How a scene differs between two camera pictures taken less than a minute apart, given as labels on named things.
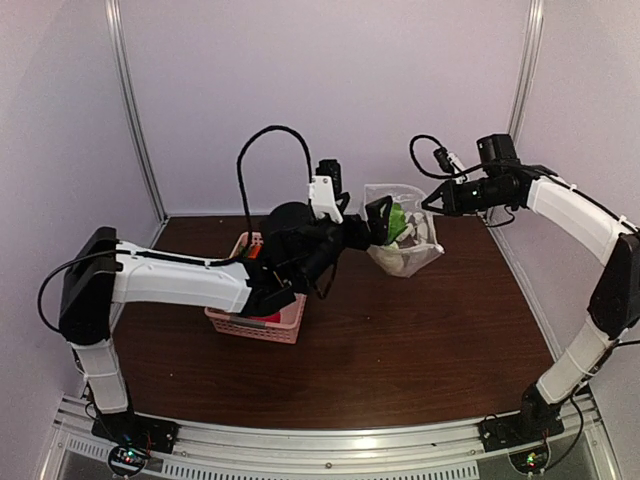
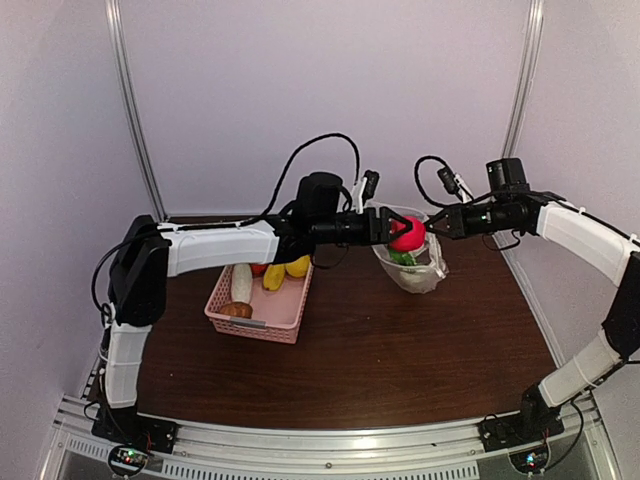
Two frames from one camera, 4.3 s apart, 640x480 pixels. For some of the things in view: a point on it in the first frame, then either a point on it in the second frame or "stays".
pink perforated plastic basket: x=291 y=315 stays
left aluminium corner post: x=112 y=8 stays
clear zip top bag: x=411 y=242 to x=430 y=266
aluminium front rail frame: x=328 y=449 stays
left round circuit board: x=127 y=460 stays
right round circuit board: x=531 y=460 stays
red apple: x=275 y=317 to x=412 y=240
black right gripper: x=452 y=200 to x=457 y=224
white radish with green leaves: x=401 y=226 to x=418 y=279
